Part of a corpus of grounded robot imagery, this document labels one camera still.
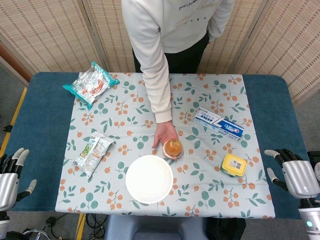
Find yellow lidded plastic box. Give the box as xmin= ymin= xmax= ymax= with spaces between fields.
xmin=220 ymin=153 xmax=248 ymax=178

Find floral leaf tablecloth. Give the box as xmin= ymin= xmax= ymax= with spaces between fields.
xmin=54 ymin=72 xmax=276 ymax=220

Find blue white toothpaste box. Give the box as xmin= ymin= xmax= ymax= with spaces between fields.
xmin=193 ymin=106 xmax=245 ymax=142

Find person's bare hand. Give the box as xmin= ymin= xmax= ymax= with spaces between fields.
xmin=151 ymin=120 xmax=180 ymax=150

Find bamboo folding screen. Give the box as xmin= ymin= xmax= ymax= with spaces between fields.
xmin=0 ymin=0 xmax=320 ymax=106

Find teal clear snack bag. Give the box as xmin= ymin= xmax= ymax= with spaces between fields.
xmin=62 ymin=61 xmax=121 ymax=110

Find person in white sweatshirt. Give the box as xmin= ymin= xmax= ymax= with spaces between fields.
xmin=120 ymin=0 xmax=235 ymax=75

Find orange jelly cup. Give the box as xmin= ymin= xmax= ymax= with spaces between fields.
xmin=162 ymin=138 xmax=184 ymax=160

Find blue table cover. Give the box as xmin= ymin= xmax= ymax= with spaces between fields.
xmin=5 ymin=71 xmax=311 ymax=220

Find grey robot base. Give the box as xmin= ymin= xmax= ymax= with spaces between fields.
xmin=104 ymin=214 xmax=208 ymax=240

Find black floor cables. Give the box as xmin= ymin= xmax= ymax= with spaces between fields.
xmin=39 ymin=213 xmax=111 ymax=240

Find white round plate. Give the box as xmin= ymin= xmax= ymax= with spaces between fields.
xmin=125 ymin=154 xmax=174 ymax=204

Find silver green snack bag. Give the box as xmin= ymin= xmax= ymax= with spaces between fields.
xmin=72 ymin=131 xmax=117 ymax=180

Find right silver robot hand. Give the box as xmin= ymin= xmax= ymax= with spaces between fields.
xmin=264 ymin=148 xmax=320 ymax=200

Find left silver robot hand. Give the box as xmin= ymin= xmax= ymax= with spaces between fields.
xmin=0 ymin=148 xmax=38 ymax=212

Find person's white-sleeved forearm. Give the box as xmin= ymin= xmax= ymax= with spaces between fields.
xmin=133 ymin=37 xmax=174 ymax=124

